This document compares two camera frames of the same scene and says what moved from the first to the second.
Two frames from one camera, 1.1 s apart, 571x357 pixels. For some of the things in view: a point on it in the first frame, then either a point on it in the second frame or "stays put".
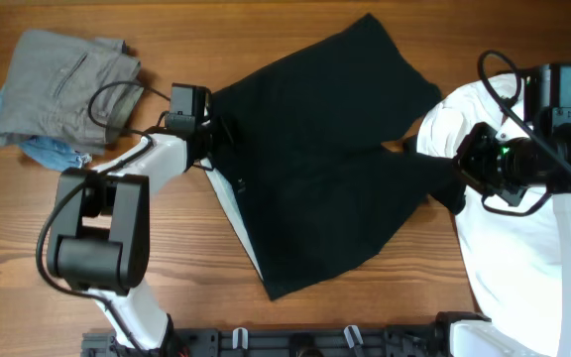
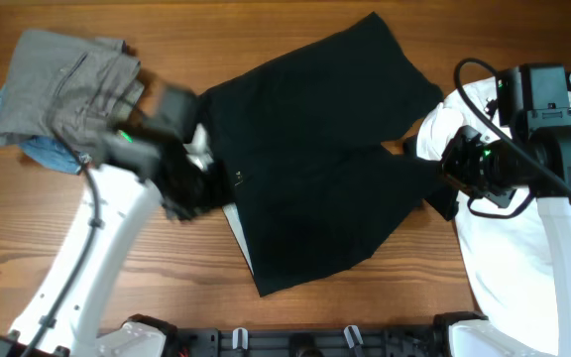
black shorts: x=304 y=146 stays put
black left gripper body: x=216 y=133 -> x=200 y=190
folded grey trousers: x=47 y=96 stays put
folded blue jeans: x=39 y=149 stays put
